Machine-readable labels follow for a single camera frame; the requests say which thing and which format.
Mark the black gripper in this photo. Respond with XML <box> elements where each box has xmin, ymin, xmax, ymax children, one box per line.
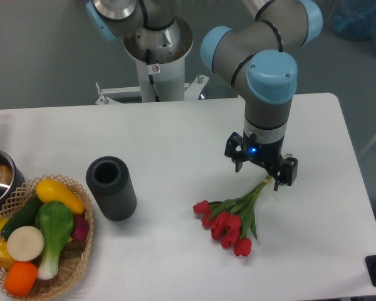
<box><xmin>224</xmin><ymin>132</ymin><xmax>298</xmax><ymax>191</ymax></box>

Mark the red tulip bouquet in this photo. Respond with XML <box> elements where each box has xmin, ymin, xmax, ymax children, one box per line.
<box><xmin>193</xmin><ymin>176</ymin><xmax>273</xmax><ymax>256</ymax></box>

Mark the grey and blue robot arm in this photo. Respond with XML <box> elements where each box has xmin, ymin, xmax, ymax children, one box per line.
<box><xmin>86</xmin><ymin>1</ymin><xmax>323</xmax><ymax>186</ymax></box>

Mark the dark grey ribbed vase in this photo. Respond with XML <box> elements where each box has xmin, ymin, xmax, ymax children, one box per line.
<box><xmin>86</xmin><ymin>156</ymin><xmax>137</xmax><ymax>221</ymax></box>

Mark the blue plastic bag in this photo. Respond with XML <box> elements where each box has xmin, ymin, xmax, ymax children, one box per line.
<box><xmin>328</xmin><ymin>1</ymin><xmax>376</xmax><ymax>51</ymax></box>

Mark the purple red radish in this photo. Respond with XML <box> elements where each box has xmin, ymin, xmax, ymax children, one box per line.
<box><xmin>70</xmin><ymin>215</ymin><xmax>90</xmax><ymax>241</ymax></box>

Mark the woven wicker basket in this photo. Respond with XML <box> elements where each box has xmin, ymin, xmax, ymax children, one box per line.
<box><xmin>0</xmin><ymin>175</ymin><xmax>93</xmax><ymax>300</ymax></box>

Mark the yellow squash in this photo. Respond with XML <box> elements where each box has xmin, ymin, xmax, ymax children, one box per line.
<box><xmin>35</xmin><ymin>179</ymin><xmax>85</xmax><ymax>214</ymax></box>

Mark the green bok choy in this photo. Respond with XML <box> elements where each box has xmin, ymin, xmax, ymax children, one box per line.
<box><xmin>35</xmin><ymin>201</ymin><xmax>73</xmax><ymax>280</ymax></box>

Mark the dark green cucumber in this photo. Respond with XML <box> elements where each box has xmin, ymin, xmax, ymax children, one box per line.
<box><xmin>1</xmin><ymin>194</ymin><xmax>43</xmax><ymax>239</ymax></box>

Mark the round beige disc vegetable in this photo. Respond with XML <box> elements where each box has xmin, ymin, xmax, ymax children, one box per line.
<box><xmin>7</xmin><ymin>226</ymin><xmax>44</xmax><ymax>261</ymax></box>

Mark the orange fruit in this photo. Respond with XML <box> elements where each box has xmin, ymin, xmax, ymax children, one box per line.
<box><xmin>4</xmin><ymin>261</ymin><xmax>38</xmax><ymax>297</ymax></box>

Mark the yellow bell pepper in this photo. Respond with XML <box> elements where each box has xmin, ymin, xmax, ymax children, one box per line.
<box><xmin>0</xmin><ymin>239</ymin><xmax>16</xmax><ymax>270</ymax></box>

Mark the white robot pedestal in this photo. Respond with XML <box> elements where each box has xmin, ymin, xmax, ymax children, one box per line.
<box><xmin>96</xmin><ymin>16</ymin><xmax>209</xmax><ymax>105</ymax></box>

